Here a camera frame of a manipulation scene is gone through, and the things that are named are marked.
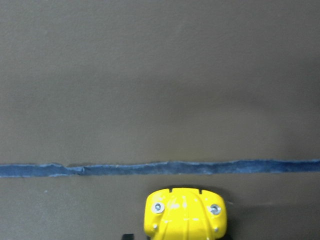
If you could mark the yellow beetle toy car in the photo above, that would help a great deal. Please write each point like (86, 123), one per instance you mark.
(184, 213)

